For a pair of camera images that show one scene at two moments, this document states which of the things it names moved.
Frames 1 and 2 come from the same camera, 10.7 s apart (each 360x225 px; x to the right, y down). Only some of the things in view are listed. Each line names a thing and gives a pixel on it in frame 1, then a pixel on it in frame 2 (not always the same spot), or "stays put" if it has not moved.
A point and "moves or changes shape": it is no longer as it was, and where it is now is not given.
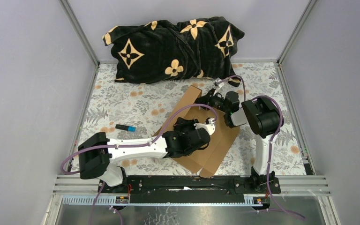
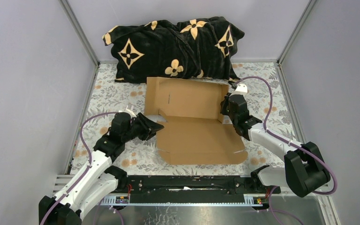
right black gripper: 207,99 -> 223,105
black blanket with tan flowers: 201,48 stays put
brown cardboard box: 206,162 moves or changes shape
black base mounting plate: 193,189 stays put
